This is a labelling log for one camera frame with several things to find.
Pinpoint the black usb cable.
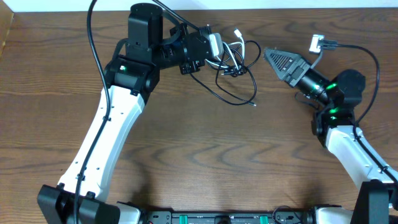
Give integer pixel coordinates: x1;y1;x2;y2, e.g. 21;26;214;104
188;40;258;107
217;39;262;77

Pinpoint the white usb cable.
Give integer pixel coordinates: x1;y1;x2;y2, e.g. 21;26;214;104
205;28;246;71

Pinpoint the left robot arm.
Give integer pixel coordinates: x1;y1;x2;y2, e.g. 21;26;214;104
37;1;223;223

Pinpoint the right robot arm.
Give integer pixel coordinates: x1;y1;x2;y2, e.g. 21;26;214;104
264;48;397;223

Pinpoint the wooden side panel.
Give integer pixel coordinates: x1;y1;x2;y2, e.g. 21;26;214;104
0;0;14;56

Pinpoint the right camera black cable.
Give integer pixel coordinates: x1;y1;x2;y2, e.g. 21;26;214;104
322;39;398;184

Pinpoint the camera black cable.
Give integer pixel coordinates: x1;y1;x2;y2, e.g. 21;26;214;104
73;0;203;224
322;39;398;184

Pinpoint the left camera black cable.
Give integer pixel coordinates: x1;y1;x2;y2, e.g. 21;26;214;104
73;0;203;224

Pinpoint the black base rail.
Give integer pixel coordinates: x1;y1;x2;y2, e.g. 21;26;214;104
136;205;343;224

